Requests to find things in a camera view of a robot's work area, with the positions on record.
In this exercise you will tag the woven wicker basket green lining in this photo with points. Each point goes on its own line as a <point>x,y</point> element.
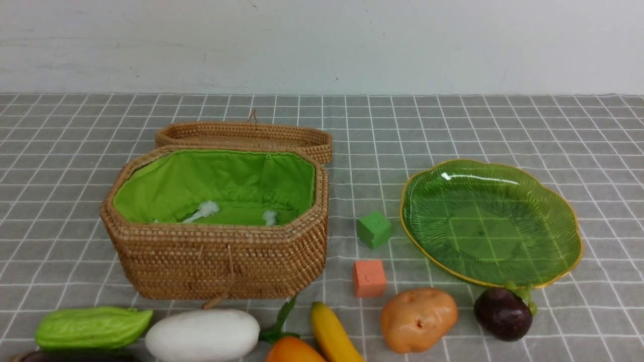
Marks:
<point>198,223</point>

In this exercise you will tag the orange toy mango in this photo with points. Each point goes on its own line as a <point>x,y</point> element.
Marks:
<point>293,349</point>

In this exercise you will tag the brown toy potato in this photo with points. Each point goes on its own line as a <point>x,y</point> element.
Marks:
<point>415,320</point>

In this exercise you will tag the dark purple toy mangosteen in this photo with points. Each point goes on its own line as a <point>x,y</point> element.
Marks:
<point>506,312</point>

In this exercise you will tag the green toy bitter gourd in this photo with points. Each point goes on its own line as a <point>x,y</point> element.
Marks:
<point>103,327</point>

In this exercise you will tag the green leaf-shaped glass plate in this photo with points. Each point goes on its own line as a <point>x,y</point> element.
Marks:
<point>489,223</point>

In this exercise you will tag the woven wicker basket lid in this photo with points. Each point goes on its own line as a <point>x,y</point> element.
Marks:
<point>316,143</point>

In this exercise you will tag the green foam cube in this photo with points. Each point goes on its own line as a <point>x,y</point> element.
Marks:
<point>374,229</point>

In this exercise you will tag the grey checked tablecloth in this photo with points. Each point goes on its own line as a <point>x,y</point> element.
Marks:
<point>62,152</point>

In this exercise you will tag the orange foam cube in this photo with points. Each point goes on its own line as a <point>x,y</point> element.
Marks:
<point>369,278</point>

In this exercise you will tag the purple toy eggplant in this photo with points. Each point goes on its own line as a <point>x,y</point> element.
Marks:
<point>74,355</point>

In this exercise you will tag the white toy radish green leaves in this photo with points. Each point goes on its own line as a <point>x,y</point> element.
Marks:
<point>211,334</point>

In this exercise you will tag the yellow toy banana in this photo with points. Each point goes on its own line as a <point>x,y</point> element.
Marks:
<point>330,334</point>

